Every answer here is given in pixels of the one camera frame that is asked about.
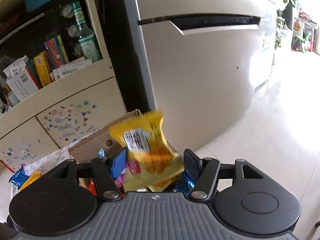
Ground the green potted plant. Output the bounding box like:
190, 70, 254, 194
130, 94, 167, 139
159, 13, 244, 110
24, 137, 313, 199
274, 0, 299, 52

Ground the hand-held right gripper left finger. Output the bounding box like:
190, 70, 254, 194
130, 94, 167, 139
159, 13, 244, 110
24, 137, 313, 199
47, 147, 129, 201

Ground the yellow snack packet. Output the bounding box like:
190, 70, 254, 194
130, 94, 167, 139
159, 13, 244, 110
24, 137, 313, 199
108, 110, 186, 192

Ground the red snack packet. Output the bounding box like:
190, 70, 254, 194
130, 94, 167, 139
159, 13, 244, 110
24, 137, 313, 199
88, 179, 98, 196

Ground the small blue snack bag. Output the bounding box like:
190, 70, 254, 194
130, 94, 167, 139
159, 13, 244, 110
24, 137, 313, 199
9, 166, 31, 188

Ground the green glass bottle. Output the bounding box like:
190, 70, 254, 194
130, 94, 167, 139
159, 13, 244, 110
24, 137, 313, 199
72, 2, 102, 63

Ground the floral tablecloth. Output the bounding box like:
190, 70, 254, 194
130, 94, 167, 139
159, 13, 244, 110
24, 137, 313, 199
0, 127, 101, 222

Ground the large white barcode box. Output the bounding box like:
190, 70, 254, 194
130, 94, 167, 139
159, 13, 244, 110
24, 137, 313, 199
6, 66, 41, 98

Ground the black appliance with knobs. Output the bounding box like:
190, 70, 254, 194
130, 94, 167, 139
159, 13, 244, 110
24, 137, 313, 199
42, 0, 87, 63

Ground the yellow box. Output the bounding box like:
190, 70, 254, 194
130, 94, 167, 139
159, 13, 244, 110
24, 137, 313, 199
33, 51, 53, 87

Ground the colourful pen pack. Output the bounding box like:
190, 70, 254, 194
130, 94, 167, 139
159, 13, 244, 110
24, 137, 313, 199
44, 35, 69, 70

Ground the orange yellow snack bag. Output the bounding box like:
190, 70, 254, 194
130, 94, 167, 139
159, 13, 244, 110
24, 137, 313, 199
18, 169, 43, 191

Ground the colourful clutter pile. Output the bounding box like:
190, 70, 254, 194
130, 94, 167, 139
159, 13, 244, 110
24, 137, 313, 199
291, 12, 320, 55

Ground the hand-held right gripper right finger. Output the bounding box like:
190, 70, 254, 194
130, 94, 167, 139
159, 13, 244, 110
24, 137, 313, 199
183, 148, 264, 201

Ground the cardboard box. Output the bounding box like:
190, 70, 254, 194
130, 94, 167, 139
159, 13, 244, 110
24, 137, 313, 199
68, 108, 182, 188

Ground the wooden cabinet with stickers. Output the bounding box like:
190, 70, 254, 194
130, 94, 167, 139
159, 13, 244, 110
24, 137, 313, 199
0, 0, 128, 174

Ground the white medicine box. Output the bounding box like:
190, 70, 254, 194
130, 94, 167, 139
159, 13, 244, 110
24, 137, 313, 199
52, 57, 93, 81

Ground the silver fridge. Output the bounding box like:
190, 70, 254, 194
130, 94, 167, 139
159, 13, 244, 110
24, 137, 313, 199
120, 0, 279, 153

